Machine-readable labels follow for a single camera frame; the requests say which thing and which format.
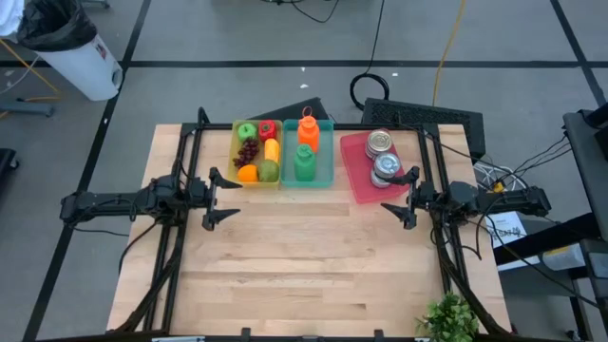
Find orange floor cable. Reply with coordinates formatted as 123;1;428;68
0;36;63;120

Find black bin liner bag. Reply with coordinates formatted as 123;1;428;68
16;0;99;53

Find white cloth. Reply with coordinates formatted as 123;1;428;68
0;0;26;38

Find white cables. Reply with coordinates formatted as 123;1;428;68
472;161;542;210

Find olive green toy pear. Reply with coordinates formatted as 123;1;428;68
257;159;281;184

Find teal plastic tray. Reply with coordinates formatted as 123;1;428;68
279;118;336;190

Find black metal rig frame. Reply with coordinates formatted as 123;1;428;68
107;106;513;339

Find grey stand foot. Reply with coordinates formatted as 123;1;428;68
0;97;55;119

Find black equipment cart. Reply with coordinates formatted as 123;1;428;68
492;102;608;342

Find white printed paper sheet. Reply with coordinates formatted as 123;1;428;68
484;211;542;273

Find black power cable with coil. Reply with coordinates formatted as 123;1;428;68
349;0;392;112

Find black floor object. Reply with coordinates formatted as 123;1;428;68
0;147;21;192

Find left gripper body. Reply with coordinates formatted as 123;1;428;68
186;178;218;215

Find yellow toy fruit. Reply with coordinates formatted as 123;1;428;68
263;137;282;164

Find yellow plastic tray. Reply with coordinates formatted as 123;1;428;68
226;118;285;190

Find dark red toy grapes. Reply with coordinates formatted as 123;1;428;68
232;138;261;170

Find light grey device box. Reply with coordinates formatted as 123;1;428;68
541;241;588;273

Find white trash bin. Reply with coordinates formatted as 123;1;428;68
35;31;124;103

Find green plastic bottle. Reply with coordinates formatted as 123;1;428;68
293;143;318;183

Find black flat panel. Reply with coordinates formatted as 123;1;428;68
248;96;331;122

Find yellow power cable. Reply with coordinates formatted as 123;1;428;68
430;0;470;107

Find blue pink label tin can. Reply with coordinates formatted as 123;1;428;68
365;128;394;156

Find red plastic tray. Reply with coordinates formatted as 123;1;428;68
339;130;411;206

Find orange plastic bottle with strap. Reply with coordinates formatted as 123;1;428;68
296;104;321;155

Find orange toy fruit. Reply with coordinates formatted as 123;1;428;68
236;163;260;184

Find green toy apple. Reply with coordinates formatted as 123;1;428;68
237;122;259;143

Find small green potted plant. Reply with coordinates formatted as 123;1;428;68
414;291;481;342

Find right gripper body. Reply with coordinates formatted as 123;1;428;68
408;184;452;214

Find red toy bell pepper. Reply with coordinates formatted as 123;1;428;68
258;119;279;143

